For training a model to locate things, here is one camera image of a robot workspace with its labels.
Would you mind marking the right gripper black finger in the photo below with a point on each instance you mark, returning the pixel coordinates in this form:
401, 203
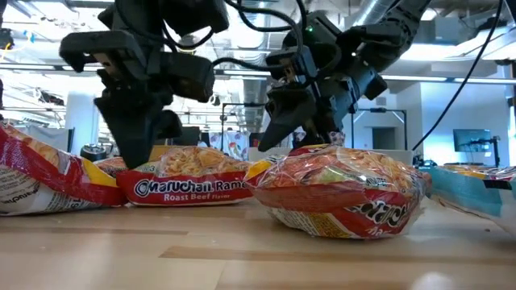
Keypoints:
322, 135
288, 113

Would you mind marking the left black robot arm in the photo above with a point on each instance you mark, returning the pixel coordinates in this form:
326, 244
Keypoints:
181, 16

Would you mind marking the red Maruchan Roast Beef pack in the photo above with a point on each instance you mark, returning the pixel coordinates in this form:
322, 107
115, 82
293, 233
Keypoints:
36, 173
338, 201
111, 166
185, 189

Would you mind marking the purple patterned fabric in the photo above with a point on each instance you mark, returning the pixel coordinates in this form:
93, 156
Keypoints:
340, 137

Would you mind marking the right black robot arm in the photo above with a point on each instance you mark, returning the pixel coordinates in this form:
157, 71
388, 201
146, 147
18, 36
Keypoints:
395, 28

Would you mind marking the wall monitor on arm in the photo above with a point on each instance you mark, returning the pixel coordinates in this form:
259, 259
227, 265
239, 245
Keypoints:
471, 140

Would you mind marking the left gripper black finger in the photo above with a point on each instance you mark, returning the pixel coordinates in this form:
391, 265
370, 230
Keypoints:
169, 125
129, 129

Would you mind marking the silver ventilation duct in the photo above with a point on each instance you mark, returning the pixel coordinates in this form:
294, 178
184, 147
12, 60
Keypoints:
254, 100
364, 14

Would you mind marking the white square column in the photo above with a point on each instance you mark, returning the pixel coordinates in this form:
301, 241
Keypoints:
82, 121

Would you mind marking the blue Maruchan ramen pack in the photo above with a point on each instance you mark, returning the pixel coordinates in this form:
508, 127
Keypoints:
463, 193

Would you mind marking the colourful printed white fabric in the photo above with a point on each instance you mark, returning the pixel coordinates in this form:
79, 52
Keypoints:
231, 141

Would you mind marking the linear ceiling light strip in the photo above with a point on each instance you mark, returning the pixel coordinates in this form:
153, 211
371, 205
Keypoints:
423, 77

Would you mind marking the black round container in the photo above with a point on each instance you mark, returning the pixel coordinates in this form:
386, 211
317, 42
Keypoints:
93, 152

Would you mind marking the black computer monitor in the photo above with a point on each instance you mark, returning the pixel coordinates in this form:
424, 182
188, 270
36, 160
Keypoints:
191, 135

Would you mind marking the black gantry frame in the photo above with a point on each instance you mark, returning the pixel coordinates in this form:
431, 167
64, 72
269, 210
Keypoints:
387, 109
242, 104

